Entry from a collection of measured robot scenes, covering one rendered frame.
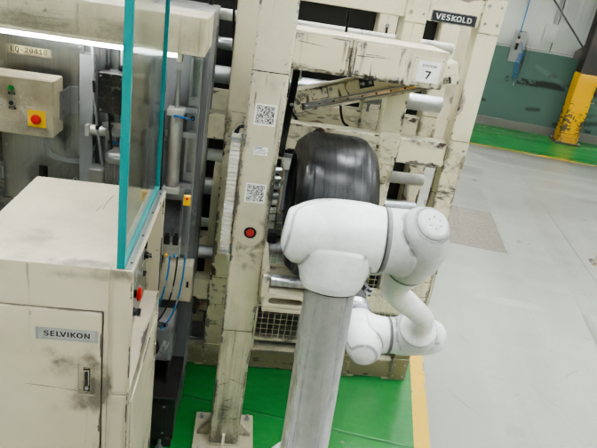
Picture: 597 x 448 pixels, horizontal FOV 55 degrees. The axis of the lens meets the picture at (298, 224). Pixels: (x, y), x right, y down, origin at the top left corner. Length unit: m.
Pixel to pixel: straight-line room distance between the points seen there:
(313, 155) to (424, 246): 1.00
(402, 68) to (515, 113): 9.17
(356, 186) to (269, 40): 0.56
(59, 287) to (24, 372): 0.27
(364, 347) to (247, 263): 0.79
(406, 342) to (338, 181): 0.63
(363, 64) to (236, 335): 1.18
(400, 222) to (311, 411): 0.42
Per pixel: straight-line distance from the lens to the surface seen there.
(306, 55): 2.25
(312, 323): 1.14
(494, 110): 11.36
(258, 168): 2.07
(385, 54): 2.30
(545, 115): 11.56
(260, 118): 2.02
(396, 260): 1.10
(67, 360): 1.59
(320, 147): 2.04
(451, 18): 2.68
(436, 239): 1.08
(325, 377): 1.18
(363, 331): 1.59
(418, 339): 1.61
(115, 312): 1.49
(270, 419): 2.93
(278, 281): 2.17
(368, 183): 2.00
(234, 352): 2.44
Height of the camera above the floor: 1.96
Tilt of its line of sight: 23 degrees down
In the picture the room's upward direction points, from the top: 9 degrees clockwise
